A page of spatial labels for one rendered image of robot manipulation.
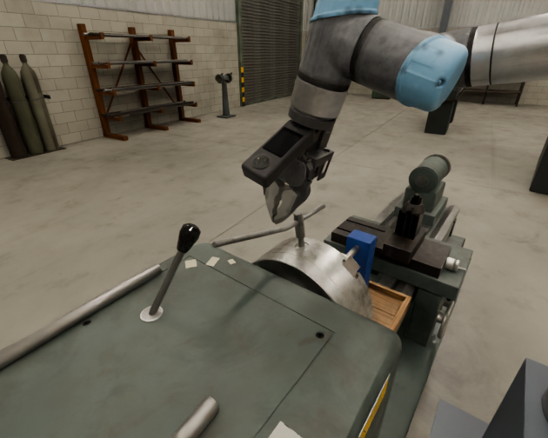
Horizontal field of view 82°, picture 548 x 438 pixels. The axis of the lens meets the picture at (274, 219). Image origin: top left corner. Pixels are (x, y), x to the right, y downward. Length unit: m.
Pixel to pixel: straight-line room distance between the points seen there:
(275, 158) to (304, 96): 0.09
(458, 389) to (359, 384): 1.76
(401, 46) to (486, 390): 2.06
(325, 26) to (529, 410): 0.69
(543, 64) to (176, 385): 0.60
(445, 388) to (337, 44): 1.99
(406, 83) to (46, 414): 0.57
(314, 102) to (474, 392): 1.99
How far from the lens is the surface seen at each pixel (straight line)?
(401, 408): 1.37
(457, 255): 1.47
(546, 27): 0.52
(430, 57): 0.41
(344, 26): 0.44
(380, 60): 0.42
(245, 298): 0.58
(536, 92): 14.73
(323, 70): 0.45
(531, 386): 0.81
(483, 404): 2.22
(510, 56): 0.52
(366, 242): 1.04
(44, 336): 0.60
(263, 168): 0.44
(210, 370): 0.49
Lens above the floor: 1.64
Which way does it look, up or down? 28 degrees down
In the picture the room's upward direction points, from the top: straight up
